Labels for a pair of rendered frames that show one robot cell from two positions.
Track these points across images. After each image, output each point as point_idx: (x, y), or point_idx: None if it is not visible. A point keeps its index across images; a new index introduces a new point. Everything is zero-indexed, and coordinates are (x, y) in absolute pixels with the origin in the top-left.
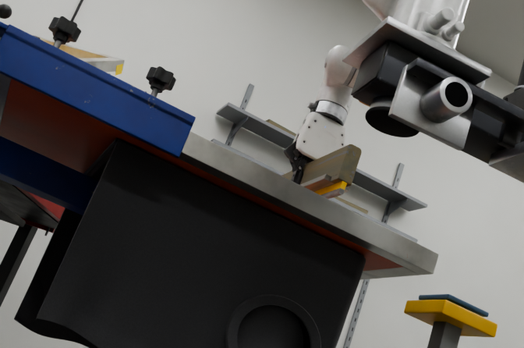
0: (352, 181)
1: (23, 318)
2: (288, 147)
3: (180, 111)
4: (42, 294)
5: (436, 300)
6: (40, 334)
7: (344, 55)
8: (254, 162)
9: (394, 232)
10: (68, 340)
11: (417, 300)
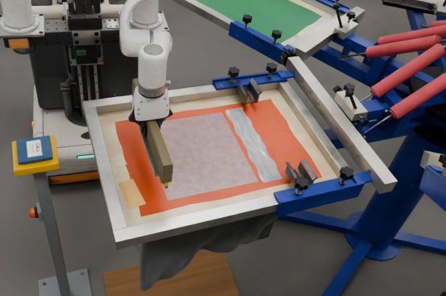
0: (132, 94)
1: (265, 235)
2: (170, 109)
3: (219, 78)
4: (264, 227)
5: (55, 141)
6: (253, 241)
7: (168, 30)
8: (184, 88)
9: (110, 97)
10: (240, 245)
11: (57, 154)
